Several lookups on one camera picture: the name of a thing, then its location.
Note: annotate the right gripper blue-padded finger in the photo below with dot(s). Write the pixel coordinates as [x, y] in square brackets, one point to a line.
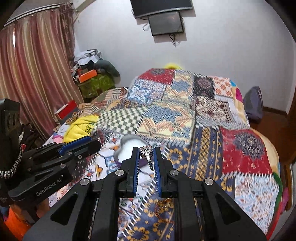
[74, 144]

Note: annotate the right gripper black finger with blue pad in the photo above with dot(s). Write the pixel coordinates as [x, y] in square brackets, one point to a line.
[203, 210]
[89, 211]

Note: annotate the heart-shaped white jewelry box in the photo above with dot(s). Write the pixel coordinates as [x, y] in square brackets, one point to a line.
[127, 143]

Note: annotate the yellow cloth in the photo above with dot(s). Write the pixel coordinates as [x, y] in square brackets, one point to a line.
[80, 128]

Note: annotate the red white box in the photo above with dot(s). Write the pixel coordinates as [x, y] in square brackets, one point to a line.
[66, 110]

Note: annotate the black studded object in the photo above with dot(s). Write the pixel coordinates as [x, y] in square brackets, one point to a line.
[11, 150]

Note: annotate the green patterned storage box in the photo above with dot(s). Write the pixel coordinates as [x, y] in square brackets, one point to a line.
[96, 85]

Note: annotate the orange shoe box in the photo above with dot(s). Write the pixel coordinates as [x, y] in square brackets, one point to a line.
[87, 76]

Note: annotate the red striped curtain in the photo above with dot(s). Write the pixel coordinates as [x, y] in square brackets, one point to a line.
[37, 55]

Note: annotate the colourful patchwork bed quilt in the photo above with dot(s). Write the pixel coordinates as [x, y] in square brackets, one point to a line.
[200, 125]

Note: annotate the pile of clothes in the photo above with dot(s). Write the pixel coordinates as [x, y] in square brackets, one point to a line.
[92, 60]

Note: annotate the grey purple backpack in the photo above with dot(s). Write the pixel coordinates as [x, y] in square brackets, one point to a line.
[253, 104]

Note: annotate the black wall television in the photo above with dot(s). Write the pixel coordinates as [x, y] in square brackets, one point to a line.
[148, 7]

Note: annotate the black framed wall panel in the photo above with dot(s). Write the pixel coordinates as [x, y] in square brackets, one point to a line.
[166, 23]

